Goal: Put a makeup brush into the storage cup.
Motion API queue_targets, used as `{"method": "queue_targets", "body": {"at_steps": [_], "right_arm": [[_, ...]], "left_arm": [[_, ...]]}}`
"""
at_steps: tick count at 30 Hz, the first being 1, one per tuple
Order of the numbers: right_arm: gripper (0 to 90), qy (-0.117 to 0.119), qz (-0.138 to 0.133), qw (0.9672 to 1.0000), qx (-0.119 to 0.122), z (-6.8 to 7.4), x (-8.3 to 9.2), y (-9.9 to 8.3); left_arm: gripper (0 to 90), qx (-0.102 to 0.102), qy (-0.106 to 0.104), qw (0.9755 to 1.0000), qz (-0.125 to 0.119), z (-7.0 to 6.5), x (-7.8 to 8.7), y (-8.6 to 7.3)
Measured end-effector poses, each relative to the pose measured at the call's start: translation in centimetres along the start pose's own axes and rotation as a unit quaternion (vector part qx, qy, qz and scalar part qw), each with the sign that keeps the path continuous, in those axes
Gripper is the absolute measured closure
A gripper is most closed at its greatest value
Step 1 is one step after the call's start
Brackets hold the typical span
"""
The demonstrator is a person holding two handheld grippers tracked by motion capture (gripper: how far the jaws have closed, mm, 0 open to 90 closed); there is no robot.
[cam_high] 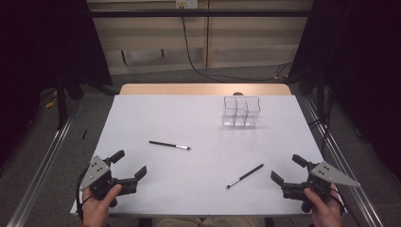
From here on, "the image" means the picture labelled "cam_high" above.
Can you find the black wall cable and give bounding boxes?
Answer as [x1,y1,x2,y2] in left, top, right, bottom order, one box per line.
[181,15,294,83]

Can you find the white wall socket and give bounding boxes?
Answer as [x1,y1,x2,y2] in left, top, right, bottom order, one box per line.
[175,0,199,9]

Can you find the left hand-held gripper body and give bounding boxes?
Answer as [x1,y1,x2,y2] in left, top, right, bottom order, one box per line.
[79,155,139,208]

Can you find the black curtain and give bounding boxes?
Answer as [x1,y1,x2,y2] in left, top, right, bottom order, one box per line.
[288,0,401,183]
[0,0,113,168]

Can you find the black metal stand post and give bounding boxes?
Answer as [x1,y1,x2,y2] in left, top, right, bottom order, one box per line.
[56,74,69,131]

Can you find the person's right hand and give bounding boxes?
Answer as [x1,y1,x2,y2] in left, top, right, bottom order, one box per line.
[304,183,344,227]

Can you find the aluminium floor rail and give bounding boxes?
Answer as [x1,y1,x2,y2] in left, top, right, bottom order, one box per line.
[303,96,385,227]
[6,102,81,227]

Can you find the clear acrylic compartment organizer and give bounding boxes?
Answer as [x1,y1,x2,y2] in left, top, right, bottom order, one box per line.
[221,96,262,129]

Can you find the black floor cables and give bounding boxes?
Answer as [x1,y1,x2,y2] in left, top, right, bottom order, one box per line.
[307,89,335,155]

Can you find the person's left hand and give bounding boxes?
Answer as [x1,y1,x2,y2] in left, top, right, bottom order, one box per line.
[82,183,123,227]

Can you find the black makeup brush silver ferrule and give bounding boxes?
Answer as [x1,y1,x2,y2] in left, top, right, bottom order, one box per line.
[148,140,192,151]
[225,163,265,190]

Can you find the left hand-held gripper cable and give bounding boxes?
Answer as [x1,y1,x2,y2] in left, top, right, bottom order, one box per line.
[75,168,94,221]

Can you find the black horizontal frame bar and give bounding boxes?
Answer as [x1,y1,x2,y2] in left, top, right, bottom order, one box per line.
[88,9,314,19]

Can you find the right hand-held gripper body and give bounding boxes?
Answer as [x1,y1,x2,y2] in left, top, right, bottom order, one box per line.
[281,161,361,213]

